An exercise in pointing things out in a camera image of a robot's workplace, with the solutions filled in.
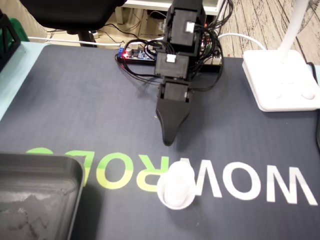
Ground black plastic tray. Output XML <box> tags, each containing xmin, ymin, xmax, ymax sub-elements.
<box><xmin>0</xmin><ymin>151</ymin><xmax>85</xmax><ymax>240</ymax></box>

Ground white power cable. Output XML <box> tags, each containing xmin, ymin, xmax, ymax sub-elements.
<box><xmin>27</xmin><ymin>33</ymin><xmax>266</xmax><ymax>51</ymax></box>

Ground thin black board wires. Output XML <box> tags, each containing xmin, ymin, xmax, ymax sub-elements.
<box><xmin>115</xmin><ymin>53</ymin><xmax>166</xmax><ymax>83</ymax></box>

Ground green circuit board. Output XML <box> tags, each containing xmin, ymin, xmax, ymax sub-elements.
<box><xmin>203</xmin><ymin>34</ymin><xmax>223</xmax><ymax>65</ymax></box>

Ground white plastic flanged cylinder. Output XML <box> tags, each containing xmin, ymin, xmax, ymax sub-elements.
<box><xmin>156</xmin><ymin>161</ymin><xmax>196</xmax><ymax>210</ymax></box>

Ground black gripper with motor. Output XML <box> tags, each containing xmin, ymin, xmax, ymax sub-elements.
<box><xmin>155</xmin><ymin>81</ymin><xmax>194</xmax><ymax>147</ymax></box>

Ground dark grey WOWROBO mat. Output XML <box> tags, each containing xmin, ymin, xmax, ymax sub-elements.
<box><xmin>0</xmin><ymin>44</ymin><xmax>320</xmax><ymax>240</ymax></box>

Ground white desk lamp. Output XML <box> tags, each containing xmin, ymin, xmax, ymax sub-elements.
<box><xmin>241</xmin><ymin>0</ymin><xmax>320</xmax><ymax>113</ymax></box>

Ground black office chair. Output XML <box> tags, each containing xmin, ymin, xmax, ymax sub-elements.
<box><xmin>19</xmin><ymin>0</ymin><xmax>126</xmax><ymax>48</ymax></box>

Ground blue circuit board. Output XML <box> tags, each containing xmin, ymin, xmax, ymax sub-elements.
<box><xmin>117</xmin><ymin>43</ymin><xmax>157</xmax><ymax>62</ymax></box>

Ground black robot wire bundle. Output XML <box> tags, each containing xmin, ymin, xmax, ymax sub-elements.
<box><xmin>192</xmin><ymin>0</ymin><xmax>235</xmax><ymax>93</ymax></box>

